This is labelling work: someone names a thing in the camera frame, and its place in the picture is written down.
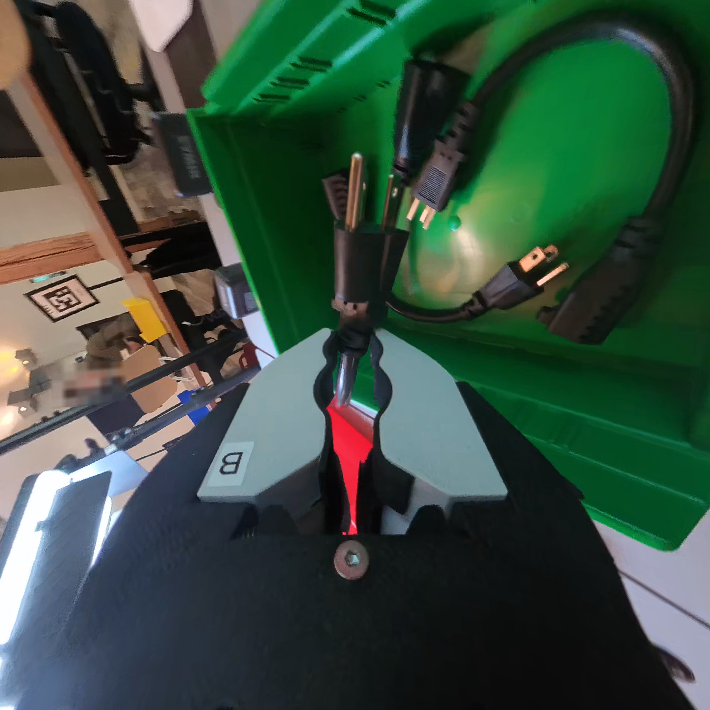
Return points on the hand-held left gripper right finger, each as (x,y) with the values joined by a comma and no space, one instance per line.
(444,438)

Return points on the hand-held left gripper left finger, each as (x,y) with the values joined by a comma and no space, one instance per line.
(272,427)

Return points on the green plastic bin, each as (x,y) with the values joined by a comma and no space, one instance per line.
(554,416)

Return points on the black power plug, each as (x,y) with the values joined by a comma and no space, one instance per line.
(438,177)
(366,266)
(507,288)

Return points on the red plastic bin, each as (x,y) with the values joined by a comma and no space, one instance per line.
(346,444)

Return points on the black tripod pole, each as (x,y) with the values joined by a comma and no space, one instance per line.
(138,384)

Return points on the yellow plastic bin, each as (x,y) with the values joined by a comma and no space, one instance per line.
(143,319)

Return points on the black framed marker poster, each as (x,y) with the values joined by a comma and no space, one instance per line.
(61,297)

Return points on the studio light panel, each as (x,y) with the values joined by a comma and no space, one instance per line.
(16,554)

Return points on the black office chair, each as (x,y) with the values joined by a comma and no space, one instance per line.
(83,72)

